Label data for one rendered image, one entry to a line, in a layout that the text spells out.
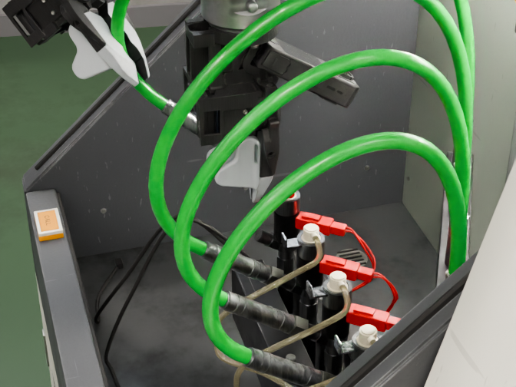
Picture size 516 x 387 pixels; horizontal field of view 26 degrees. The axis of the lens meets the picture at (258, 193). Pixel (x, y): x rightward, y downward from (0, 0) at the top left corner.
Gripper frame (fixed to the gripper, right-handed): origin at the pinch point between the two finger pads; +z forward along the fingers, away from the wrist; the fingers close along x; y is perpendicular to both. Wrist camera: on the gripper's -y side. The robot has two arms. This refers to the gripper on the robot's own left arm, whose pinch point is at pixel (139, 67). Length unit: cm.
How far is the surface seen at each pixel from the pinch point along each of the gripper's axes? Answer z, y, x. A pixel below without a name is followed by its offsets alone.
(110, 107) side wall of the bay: 0.3, 16.1, -17.1
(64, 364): 20.5, 21.2, 14.3
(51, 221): 7.4, 26.3, -6.2
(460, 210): 27.4, -26.5, 19.1
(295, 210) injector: 22.1, -5.2, 1.1
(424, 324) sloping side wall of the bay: 31.6, -22.1, 28.9
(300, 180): 16.8, -20.7, 28.3
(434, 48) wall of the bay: 19.3, -17.4, -35.2
